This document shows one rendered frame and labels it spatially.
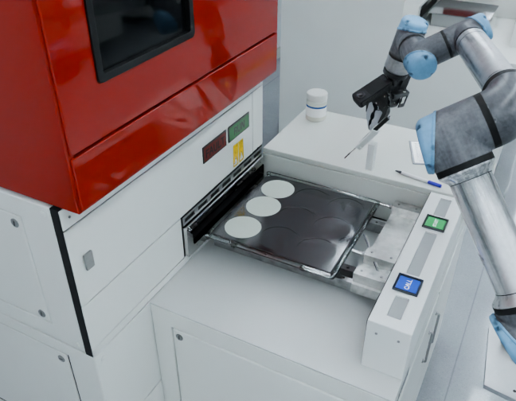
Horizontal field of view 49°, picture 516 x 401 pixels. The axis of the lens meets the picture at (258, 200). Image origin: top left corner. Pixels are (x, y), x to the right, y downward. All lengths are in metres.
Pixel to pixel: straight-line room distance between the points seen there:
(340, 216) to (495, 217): 0.54
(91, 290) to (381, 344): 0.62
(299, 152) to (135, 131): 0.75
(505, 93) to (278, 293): 0.71
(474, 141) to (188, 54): 0.60
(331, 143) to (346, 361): 0.77
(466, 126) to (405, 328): 0.42
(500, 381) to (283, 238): 0.61
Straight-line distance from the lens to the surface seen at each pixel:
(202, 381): 1.55
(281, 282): 1.48
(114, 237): 1.24
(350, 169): 1.68
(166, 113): 1.19
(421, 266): 1.37
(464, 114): 1.16
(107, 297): 1.30
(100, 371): 1.40
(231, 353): 1.40
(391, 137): 1.89
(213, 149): 1.49
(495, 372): 1.38
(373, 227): 1.67
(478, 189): 1.17
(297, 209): 1.60
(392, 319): 1.22
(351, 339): 1.36
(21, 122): 1.05
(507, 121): 1.17
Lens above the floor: 1.81
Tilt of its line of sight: 34 degrees down
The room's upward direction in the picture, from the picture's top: straight up
